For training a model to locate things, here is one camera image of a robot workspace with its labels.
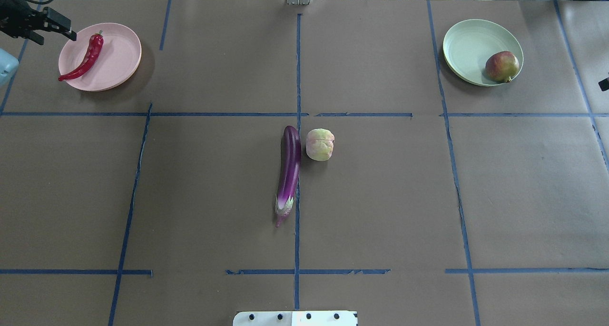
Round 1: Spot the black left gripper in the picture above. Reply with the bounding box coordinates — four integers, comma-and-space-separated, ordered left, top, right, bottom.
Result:
0, 0, 78, 45

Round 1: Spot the red chili pepper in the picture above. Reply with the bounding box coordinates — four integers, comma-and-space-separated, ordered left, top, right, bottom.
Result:
58, 30, 104, 82

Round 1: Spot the pale green pink peach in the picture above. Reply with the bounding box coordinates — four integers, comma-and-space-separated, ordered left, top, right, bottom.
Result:
306, 128, 335, 161

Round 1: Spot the pink plastic plate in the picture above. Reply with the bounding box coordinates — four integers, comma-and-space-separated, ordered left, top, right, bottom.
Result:
58, 22, 142, 92

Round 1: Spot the green plastic plate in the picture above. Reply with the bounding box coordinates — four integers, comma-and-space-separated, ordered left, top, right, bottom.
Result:
443, 20, 524, 87

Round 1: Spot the brown paper table cover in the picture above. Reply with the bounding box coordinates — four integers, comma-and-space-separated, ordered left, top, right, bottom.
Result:
1, 0, 608, 326

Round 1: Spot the purple eggplant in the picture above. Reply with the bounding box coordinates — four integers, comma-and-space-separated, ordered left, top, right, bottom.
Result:
275, 126, 302, 227

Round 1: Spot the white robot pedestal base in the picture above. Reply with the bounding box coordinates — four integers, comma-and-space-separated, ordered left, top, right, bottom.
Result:
232, 310, 359, 326

